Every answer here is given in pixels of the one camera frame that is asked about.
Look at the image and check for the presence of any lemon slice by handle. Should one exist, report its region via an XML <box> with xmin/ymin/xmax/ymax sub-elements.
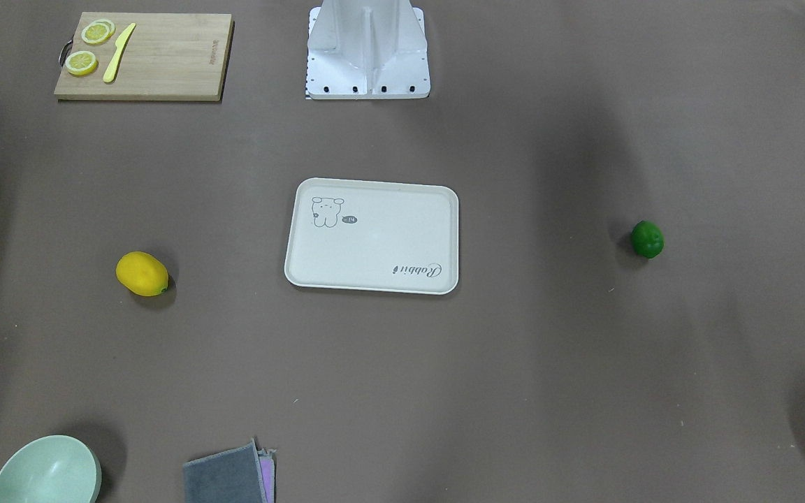
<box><xmin>63</xmin><ymin>50</ymin><xmax>99</xmax><ymax>77</ymax></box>

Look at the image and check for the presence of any mint green bowl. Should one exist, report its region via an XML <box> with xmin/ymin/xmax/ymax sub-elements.
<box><xmin>0</xmin><ymin>435</ymin><xmax>103</xmax><ymax>502</ymax></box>

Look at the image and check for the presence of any lemon slice near knife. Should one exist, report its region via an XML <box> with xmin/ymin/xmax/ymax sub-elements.
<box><xmin>81</xmin><ymin>19</ymin><xmax>115</xmax><ymax>45</ymax></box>

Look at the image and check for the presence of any grey folded cloth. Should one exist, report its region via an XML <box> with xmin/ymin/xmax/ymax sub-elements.
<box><xmin>182</xmin><ymin>439</ymin><xmax>277</xmax><ymax>502</ymax></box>

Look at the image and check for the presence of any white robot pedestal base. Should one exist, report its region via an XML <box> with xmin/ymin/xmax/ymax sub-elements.
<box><xmin>305</xmin><ymin>1</ymin><xmax>431</xmax><ymax>100</ymax></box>

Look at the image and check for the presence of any white rabbit tray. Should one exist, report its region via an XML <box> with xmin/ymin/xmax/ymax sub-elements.
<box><xmin>284</xmin><ymin>177</ymin><xmax>459</xmax><ymax>296</ymax></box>

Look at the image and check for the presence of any green lime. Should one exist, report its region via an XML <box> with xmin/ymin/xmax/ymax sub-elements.
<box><xmin>630</xmin><ymin>220</ymin><xmax>665</xmax><ymax>260</ymax></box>

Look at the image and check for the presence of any bamboo cutting board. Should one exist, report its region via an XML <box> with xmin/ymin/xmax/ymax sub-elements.
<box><xmin>54</xmin><ymin>10</ymin><xmax>234</xmax><ymax>102</ymax></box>

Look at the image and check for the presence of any yellow plastic knife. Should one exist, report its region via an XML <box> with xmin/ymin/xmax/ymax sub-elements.
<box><xmin>103</xmin><ymin>22</ymin><xmax>137</xmax><ymax>84</ymax></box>

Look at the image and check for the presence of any yellow lemon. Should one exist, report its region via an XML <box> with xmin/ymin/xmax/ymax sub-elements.
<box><xmin>115</xmin><ymin>251</ymin><xmax>169</xmax><ymax>297</ymax></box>

